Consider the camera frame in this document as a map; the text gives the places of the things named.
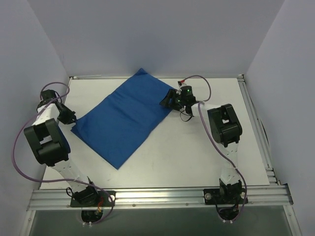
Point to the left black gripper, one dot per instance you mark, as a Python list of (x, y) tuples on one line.
[(65, 113)]

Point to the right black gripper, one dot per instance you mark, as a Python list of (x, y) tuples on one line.
[(173, 100)]

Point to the blue surgical wrap cloth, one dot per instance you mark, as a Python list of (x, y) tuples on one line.
[(123, 120)]

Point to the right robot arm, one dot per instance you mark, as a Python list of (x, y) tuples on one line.
[(222, 127)]

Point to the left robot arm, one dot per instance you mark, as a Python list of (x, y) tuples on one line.
[(51, 148)]

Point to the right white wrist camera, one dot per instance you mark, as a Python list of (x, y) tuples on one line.
[(181, 84)]

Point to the aluminium back rail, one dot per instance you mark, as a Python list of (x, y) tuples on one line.
[(93, 77)]

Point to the aluminium rail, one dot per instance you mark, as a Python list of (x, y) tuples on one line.
[(93, 77), (259, 132), (57, 199)]

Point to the aluminium front rail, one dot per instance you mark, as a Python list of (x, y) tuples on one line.
[(57, 199)]

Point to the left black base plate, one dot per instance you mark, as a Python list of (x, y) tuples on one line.
[(103, 199)]

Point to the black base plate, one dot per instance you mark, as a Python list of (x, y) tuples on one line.
[(221, 197), (103, 199)]

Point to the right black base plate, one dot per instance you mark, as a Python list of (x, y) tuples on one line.
[(221, 197)]

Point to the aluminium right rail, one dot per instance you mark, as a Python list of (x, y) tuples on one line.
[(259, 132)]

